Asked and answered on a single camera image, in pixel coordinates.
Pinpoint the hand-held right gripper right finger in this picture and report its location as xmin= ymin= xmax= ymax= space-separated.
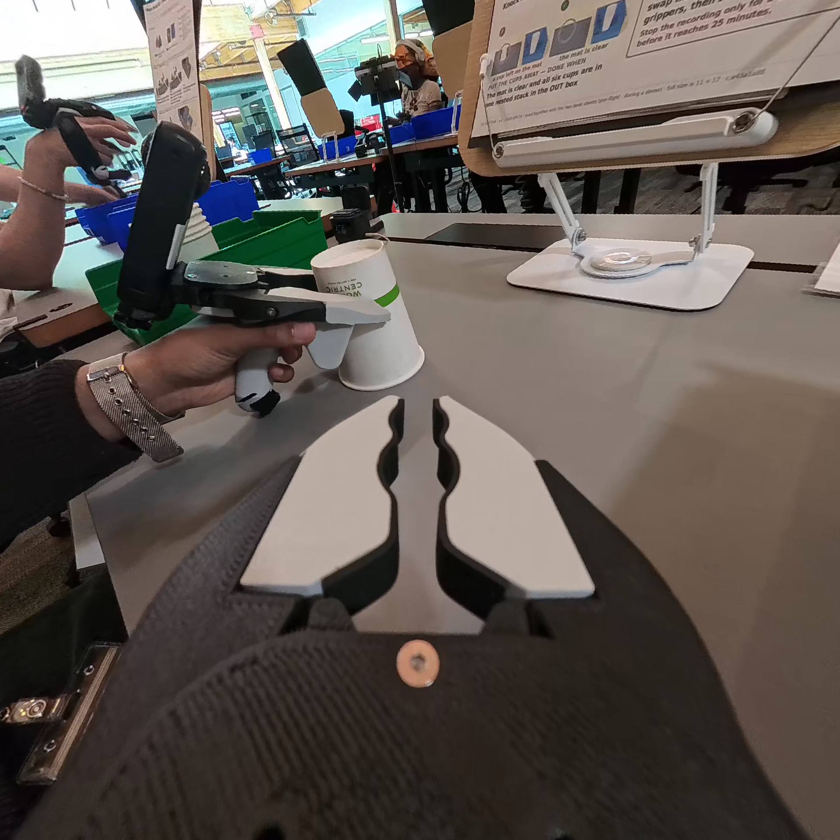
xmin=432 ymin=395 xmax=598 ymax=619

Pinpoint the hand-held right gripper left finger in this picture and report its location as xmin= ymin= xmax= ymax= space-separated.
xmin=239 ymin=395 xmax=406 ymax=616

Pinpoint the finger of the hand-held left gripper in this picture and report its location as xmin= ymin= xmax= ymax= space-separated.
xmin=306 ymin=292 xmax=393 ymax=370
xmin=258 ymin=268 xmax=319 ymax=294

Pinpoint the nested stack of paper cups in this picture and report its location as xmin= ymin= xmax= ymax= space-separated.
xmin=176 ymin=202 xmax=221 ymax=263

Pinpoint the green plastic bin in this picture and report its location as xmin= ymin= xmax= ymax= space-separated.
xmin=85 ymin=209 xmax=329 ymax=347

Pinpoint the white paper cup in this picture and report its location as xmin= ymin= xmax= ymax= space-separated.
xmin=310 ymin=238 xmax=426 ymax=392

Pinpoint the another person's forearm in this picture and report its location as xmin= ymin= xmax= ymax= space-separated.
xmin=0 ymin=128 xmax=70 ymax=290
xmin=0 ymin=164 xmax=122 ymax=206

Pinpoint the grey desk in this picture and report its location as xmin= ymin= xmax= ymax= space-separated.
xmin=66 ymin=213 xmax=840 ymax=840

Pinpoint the person's left hand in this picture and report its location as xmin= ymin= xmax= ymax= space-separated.
xmin=123 ymin=322 xmax=319 ymax=426

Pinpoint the blue plastic bin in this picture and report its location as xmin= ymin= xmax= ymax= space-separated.
xmin=74 ymin=205 xmax=112 ymax=245
xmin=394 ymin=105 xmax=460 ymax=142
xmin=105 ymin=177 xmax=260 ymax=252

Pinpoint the wood-edged grey table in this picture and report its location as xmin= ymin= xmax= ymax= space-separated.
xmin=16 ymin=241 xmax=126 ymax=349

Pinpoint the wooden document stand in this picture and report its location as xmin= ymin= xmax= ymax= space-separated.
xmin=144 ymin=0 xmax=216 ymax=161

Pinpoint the silver mesh wristwatch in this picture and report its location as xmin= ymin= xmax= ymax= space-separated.
xmin=85 ymin=353 xmax=186 ymax=463

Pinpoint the instruction sheet on stand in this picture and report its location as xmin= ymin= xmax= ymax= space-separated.
xmin=457 ymin=0 xmax=840 ymax=312

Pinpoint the badge holder clip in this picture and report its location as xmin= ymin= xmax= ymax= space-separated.
xmin=0 ymin=640 xmax=122 ymax=785

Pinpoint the printed instruction sheet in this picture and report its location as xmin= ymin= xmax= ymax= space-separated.
xmin=471 ymin=0 xmax=840 ymax=139

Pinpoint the clear plastic bag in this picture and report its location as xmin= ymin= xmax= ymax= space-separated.
xmin=802 ymin=243 xmax=840 ymax=298

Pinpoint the small black camera device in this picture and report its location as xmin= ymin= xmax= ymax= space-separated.
xmin=330 ymin=209 xmax=373 ymax=245

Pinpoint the black tripod camera rig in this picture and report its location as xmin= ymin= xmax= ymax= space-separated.
xmin=348 ymin=58 xmax=403 ymax=214

